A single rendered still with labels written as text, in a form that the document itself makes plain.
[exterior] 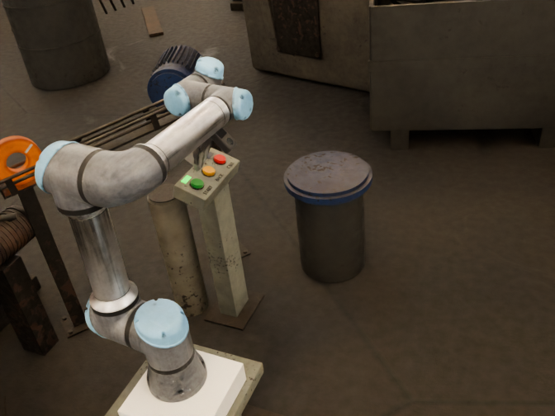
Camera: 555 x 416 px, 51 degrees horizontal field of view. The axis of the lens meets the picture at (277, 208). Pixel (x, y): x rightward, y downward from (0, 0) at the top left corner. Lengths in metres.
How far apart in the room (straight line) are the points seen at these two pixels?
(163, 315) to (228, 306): 0.78
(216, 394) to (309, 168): 0.96
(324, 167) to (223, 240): 0.47
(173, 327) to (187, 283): 0.75
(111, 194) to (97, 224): 0.15
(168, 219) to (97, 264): 0.62
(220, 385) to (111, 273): 0.40
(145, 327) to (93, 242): 0.23
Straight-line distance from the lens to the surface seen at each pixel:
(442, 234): 2.53
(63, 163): 1.24
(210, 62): 1.58
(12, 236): 2.05
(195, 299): 2.19
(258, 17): 3.98
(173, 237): 2.00
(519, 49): 2.94
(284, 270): 2.36
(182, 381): 1.50
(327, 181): 2.07
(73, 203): 1.27
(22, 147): 1.97
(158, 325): 1.40
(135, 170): 1.18
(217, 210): 1.89
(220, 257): 2.01
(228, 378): 1.55
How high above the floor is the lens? 1.55
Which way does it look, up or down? 35 degrees down
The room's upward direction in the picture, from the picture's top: 7 degrees counter-clockwise
